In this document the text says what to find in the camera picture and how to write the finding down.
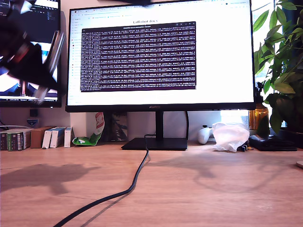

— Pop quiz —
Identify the brown cardboard box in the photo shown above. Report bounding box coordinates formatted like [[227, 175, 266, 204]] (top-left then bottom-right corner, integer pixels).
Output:
[[30, 126, 57, 149]]

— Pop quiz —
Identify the white and blue box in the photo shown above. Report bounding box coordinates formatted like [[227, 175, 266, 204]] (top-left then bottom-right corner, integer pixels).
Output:
[[42, 129, 57, 149], [50, 127, 66, 148], [63, 127, 74, 148]]

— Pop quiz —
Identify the green snack bag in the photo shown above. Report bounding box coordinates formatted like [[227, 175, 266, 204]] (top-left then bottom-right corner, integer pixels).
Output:
[[72, 112, 105, 147]]

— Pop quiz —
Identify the grey patterned package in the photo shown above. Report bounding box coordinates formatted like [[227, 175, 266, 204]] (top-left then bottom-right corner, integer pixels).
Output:
[[111, 112, 128, 142]]

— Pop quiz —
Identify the white game controller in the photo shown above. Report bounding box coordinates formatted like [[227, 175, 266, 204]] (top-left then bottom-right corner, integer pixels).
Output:
[[197, 125, 214, 145]]

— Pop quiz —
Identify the large black Huawei monitor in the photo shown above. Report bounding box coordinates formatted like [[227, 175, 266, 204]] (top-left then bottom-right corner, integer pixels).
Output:
[[65, 0, 257, 151]]

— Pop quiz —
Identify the white crumpled plastic bag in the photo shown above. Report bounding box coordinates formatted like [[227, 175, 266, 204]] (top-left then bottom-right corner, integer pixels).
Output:
[[211, 122, 250, 153]]

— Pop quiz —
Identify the amber pump bottle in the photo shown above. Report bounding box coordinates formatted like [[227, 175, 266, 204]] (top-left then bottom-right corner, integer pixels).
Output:
[[248, 82, 269, 131]]

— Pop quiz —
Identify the black wallet case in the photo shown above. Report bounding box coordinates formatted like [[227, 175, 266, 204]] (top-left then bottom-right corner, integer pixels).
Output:
[[249, 134, 298, 152]]

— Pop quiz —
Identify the green leafy houseplant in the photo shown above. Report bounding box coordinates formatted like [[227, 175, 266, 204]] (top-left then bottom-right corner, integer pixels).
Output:
[[252, 0, 303, 135]]

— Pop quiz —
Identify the dark plant pot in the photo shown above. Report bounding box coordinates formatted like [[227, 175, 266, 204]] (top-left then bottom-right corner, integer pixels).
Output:
[[279, 127, 303, 142]]

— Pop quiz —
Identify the black monitor with camera views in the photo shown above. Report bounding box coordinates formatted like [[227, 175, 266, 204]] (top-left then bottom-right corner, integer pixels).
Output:
[[0, 0, 62, 108]]

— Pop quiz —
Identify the long black table cable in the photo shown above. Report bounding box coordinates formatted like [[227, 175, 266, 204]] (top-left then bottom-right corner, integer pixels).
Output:
[[53, 134, 157, 227]]

